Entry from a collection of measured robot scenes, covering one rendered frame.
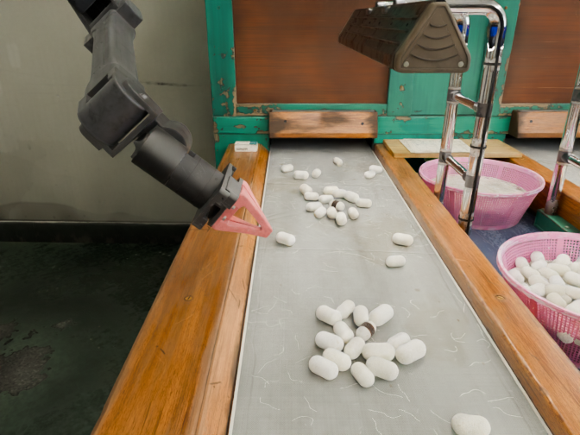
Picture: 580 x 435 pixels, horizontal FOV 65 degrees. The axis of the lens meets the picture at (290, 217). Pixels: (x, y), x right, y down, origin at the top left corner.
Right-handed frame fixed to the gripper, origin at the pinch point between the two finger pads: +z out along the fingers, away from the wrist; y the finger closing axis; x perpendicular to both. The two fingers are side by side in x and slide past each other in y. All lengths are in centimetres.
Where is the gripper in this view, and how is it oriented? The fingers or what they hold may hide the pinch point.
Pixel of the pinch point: (265, 230)
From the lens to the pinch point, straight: 63.3
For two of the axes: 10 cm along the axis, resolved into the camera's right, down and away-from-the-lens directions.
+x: -6.4, 7.0, 3.2
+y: -0.1, -4.3, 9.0
